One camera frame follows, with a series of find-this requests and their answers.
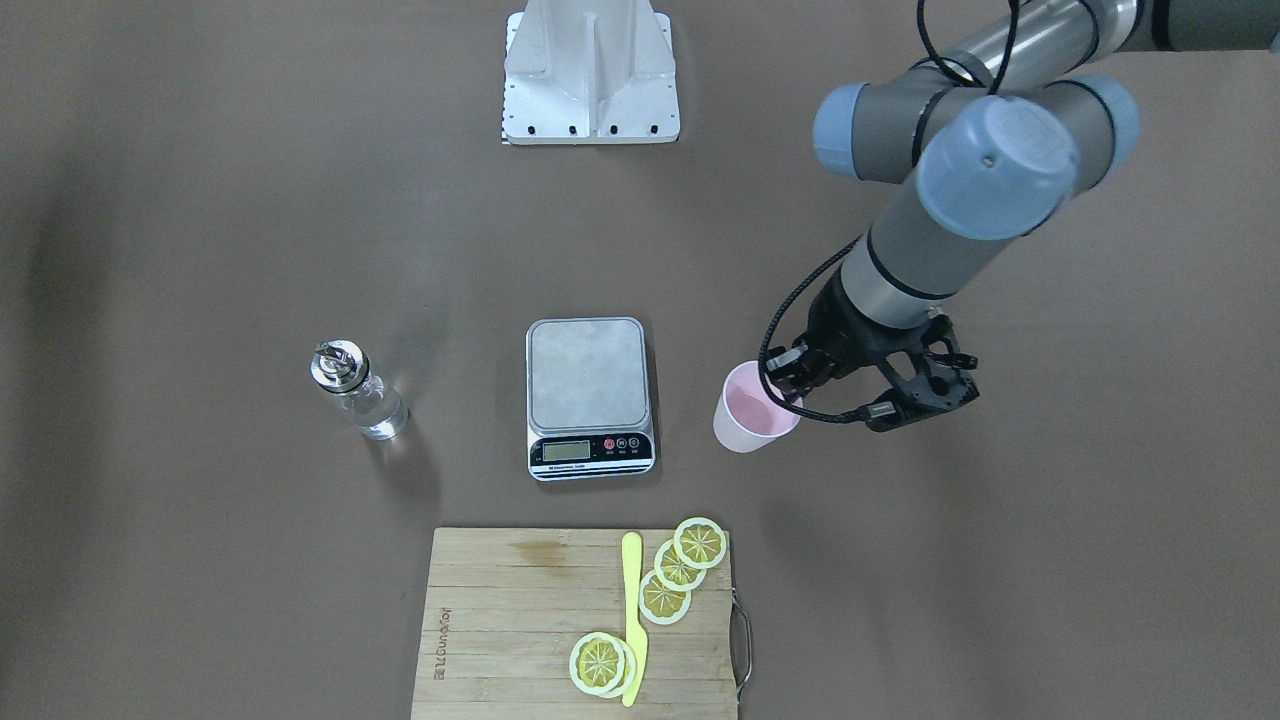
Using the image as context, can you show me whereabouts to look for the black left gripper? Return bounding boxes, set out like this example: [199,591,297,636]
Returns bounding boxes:
[765,274,948,404]

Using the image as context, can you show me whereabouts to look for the glass sauce bottle steel spout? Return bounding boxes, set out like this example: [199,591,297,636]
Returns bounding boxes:
[310,340,410,441]

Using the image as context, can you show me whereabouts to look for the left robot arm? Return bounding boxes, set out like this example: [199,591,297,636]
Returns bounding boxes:
[758,1,1277,424]

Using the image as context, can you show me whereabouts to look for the silver digital kitchen scale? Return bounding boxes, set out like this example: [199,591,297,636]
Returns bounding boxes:
[525,316,657,483]

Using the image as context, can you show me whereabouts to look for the lemon slice top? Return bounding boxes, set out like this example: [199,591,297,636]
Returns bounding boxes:
[673,516,730,570]

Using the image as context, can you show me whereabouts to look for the yellow plastic knife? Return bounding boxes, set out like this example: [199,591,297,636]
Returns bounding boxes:
[621,530,649,708]

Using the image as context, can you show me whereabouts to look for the lemon slice under front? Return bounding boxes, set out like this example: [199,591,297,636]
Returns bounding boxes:
[611,641,637,697]

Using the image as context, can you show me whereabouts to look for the bamboo cutting board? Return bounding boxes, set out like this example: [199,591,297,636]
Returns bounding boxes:
[411,528,751,719]

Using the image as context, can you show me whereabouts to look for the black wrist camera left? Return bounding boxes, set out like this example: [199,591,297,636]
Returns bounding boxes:
[864,313,980,433]

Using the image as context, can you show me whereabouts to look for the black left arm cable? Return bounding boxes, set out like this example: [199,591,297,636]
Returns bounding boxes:
[756,0,1021,425]

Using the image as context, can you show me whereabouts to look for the white metal camera stand base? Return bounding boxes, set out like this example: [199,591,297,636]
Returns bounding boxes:
[500,1,682,146]

